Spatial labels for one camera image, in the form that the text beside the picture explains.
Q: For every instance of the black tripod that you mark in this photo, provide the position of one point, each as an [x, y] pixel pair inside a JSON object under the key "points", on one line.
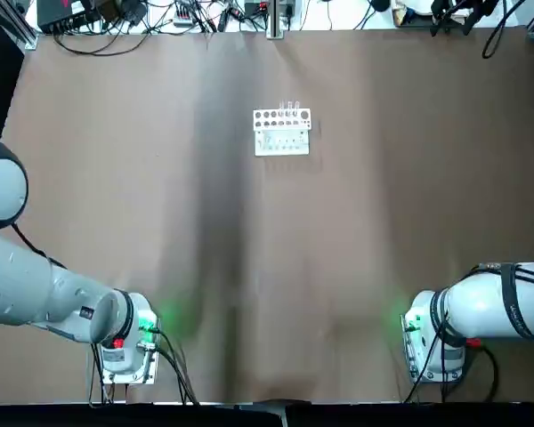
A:
{"points": [[454, 13]]}

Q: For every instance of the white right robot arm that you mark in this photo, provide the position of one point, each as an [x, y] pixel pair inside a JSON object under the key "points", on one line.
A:
{"points": [[471, 307]]}

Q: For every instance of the black box with red logo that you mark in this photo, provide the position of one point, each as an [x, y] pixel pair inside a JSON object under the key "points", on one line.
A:
{"points": [[58, 20]]}

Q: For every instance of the black power brick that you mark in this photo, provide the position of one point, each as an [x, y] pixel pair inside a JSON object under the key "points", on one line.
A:
{"points": [[115, 9]]}

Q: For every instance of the black finned metal box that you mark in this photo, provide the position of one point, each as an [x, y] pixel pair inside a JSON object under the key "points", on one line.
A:
{"points": [[256, 6]]}

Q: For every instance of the grey usb hub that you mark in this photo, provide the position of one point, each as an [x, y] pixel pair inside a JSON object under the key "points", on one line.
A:
{"points": [[182, 17]]}

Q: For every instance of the brown bread-like object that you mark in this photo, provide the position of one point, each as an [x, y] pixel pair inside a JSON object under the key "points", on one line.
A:
{"points": [[399, 14]]}

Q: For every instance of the white test tube rack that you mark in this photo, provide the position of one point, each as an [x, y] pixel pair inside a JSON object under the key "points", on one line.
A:
{"points": [[280, 149]]}

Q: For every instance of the small black holder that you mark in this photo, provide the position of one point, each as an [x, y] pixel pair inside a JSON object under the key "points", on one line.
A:
{"points": [[378, 4]]}

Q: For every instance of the clear glass test tube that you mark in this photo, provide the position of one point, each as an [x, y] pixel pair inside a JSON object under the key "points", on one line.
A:
{"points": [[297, 107], [289, 107], [282, 107]]}

